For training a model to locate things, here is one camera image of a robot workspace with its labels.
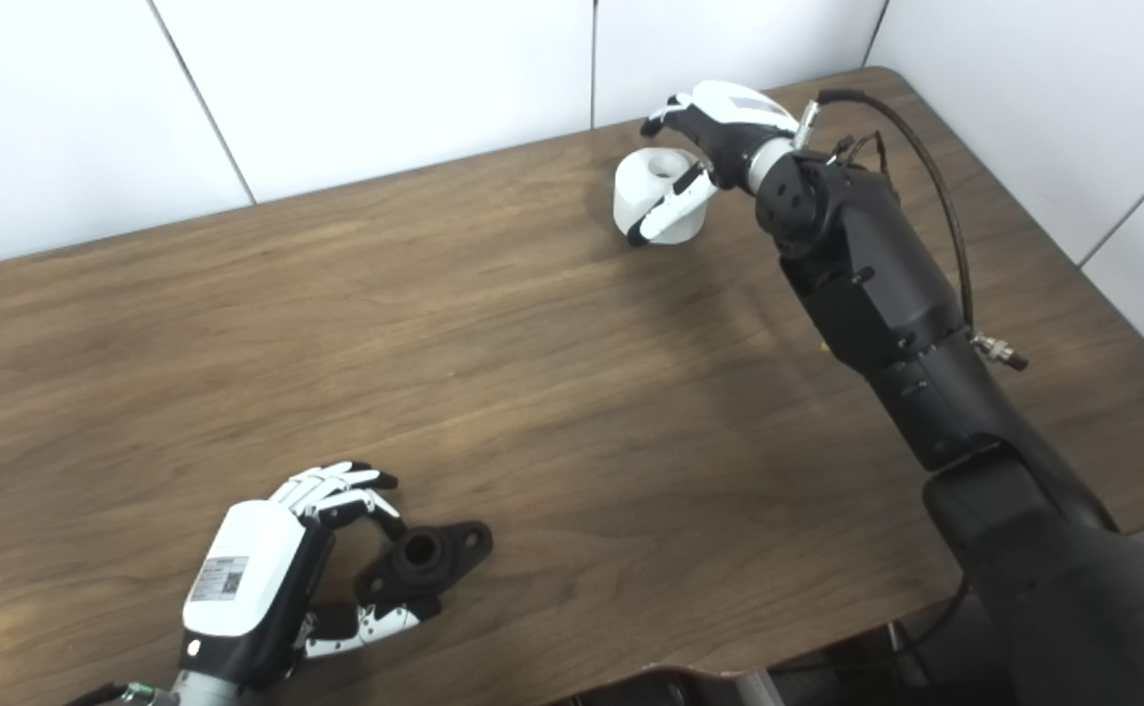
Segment black flanged holder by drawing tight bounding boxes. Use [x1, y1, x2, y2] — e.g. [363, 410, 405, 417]
[354, 521, 494, 621]

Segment round white plastic piece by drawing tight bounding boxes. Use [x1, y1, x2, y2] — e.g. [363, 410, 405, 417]
[614, 147, 710, 246]

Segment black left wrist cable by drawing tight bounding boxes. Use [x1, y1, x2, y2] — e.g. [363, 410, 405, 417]
[62, 683, 156, 706]

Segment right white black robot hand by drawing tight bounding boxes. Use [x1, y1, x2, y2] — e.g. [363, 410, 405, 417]
[627, 80, 803, 248]

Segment dark robot torso edge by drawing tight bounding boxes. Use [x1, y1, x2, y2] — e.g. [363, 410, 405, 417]
[552, 667, 788, 706]

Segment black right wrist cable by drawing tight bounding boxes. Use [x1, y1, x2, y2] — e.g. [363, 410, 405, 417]
[797, 88, 1028, 372]

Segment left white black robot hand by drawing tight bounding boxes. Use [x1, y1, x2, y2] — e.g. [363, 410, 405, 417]
[179, 461, 440, 692]

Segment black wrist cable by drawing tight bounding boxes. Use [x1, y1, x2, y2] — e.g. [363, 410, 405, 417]
[62, 683, 156, 706]
[797, 88, 1028, 372]

